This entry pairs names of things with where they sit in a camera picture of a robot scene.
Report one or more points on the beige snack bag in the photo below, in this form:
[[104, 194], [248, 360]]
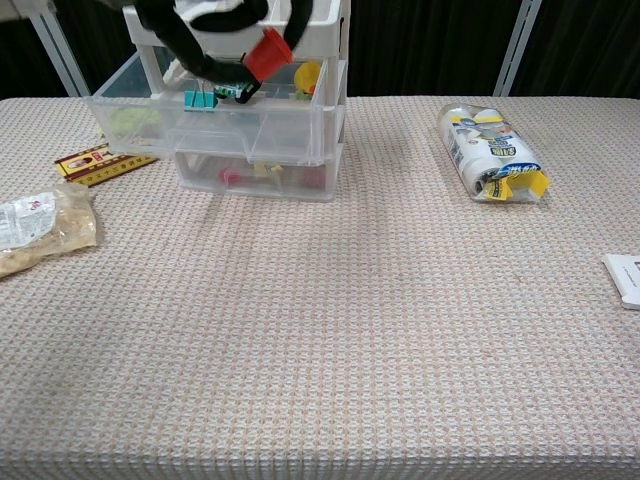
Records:
[[50, 235]]

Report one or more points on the white pen set box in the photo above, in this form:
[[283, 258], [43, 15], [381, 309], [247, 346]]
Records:
[[625, 280]]

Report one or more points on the pack of plastic bag rolls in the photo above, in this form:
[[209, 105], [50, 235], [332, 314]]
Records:
[[487, 150]]

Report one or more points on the small yellow clip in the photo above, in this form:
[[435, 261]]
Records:
[[267, 171]]

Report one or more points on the small red plastic piece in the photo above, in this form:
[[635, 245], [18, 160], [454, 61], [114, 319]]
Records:
[[229, 176]]

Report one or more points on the yellow plastic toy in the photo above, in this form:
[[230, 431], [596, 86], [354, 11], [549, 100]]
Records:
[[306, 77]]

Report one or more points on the red and yellow carton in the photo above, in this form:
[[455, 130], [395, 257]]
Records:
[[95, 167]]

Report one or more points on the teal binder clip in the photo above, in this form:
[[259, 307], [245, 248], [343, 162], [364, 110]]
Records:
[[200, 101]]

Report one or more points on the black curtain panel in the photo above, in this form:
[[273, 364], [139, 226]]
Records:
[[107, 55], [585, 45], [425, 45], [22, 55]]

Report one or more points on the clear plastic drawer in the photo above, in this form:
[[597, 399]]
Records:
[[295, 192], [280, 130]]

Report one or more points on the red plastic cup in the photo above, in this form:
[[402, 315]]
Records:
[[267, 55]]

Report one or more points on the green snack packet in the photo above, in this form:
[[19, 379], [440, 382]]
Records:
[[132, 122]]

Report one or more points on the beige woven tablecloth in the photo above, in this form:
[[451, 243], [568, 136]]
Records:
[[320, 325]]

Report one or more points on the white divided trays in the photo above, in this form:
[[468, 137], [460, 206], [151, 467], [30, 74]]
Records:
[[320, 30]]

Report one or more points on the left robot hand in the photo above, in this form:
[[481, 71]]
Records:
[[172, 30]]

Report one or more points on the gray metal frame post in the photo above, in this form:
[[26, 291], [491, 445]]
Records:
[[515, 45], [62, 55]]

